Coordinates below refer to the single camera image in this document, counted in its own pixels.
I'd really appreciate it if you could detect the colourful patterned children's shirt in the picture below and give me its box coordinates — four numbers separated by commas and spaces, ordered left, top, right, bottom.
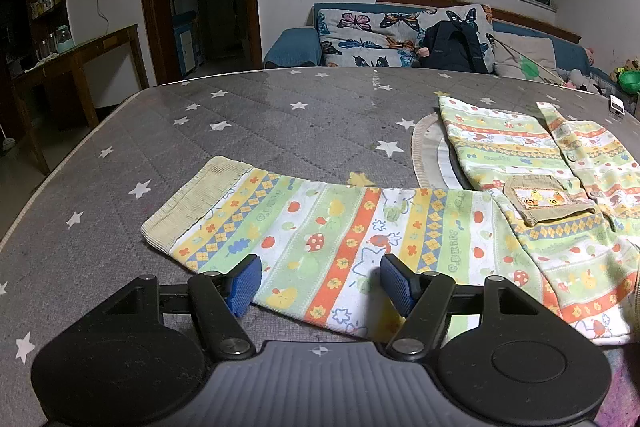
141, 96, 639, 345

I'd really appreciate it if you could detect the blue sofa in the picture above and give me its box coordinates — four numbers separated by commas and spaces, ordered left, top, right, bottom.
264, 3, 639, 110

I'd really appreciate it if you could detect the dark navy backpack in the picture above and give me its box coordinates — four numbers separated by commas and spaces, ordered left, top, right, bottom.
419, 20, 488, 74

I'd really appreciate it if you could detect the butterfly print pillow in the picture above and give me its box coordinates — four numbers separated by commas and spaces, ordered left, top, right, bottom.
316, 4, 494, 74

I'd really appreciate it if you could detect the beige cushion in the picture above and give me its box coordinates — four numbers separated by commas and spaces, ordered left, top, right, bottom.
494, 31, 565, 86

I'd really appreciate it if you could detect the dark wooden side table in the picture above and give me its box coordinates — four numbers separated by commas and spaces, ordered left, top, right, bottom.
11, 24, 150, 176

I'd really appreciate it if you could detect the white rectangular device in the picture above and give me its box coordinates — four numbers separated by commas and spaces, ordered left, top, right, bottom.
608, 95, 626, 117

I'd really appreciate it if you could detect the green round toy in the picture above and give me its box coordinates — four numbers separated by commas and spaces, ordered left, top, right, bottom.
617, 70, 640, 95

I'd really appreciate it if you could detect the dark wooden shelf cabinet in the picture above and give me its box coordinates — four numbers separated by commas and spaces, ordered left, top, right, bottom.
1, 0, 68, 77

